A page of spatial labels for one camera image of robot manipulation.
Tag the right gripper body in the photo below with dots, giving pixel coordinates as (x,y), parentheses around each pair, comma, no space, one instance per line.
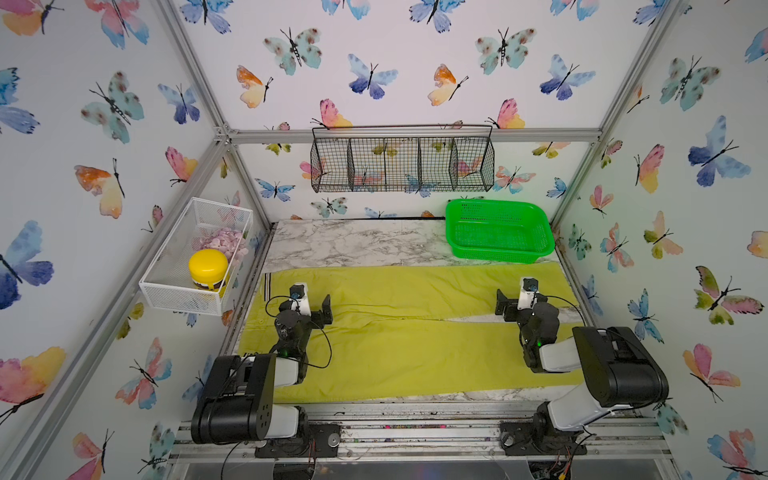
(522,318)

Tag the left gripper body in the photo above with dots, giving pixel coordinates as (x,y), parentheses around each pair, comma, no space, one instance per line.
(314,322)

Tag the lime green long pants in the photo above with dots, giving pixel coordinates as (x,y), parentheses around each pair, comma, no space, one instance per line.
(407,331)

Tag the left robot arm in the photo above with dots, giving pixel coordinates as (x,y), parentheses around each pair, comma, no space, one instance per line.
(237,403)

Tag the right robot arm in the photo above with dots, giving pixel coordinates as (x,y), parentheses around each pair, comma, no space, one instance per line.
(618,371)

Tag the green plastic basket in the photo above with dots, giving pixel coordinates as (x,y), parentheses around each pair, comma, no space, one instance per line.
(496,230)

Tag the yellow lidded jar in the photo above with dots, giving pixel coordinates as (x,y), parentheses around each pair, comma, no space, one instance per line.
(207,269)

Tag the pink item in basket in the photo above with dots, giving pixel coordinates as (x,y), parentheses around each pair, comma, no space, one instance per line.
(231,243)

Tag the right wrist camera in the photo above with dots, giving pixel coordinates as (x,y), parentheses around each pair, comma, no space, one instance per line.
(529,287)

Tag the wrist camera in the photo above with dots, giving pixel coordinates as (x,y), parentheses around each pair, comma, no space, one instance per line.
(529,287)
(299,299)

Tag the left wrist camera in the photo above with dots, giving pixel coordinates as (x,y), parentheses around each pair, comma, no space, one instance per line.
(299,299)

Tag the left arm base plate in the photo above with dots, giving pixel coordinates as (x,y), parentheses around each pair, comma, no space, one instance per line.
(313,441)

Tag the white mesh wall basket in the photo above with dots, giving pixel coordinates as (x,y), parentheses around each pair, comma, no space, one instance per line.
(167,284)

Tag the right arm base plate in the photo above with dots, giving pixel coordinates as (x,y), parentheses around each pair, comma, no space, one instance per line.
(528,438)

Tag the aluminium front rail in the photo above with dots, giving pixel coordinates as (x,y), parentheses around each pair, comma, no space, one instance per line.
(448,431)

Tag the black wire wall basket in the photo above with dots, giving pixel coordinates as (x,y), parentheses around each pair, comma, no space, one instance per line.
(413,159)

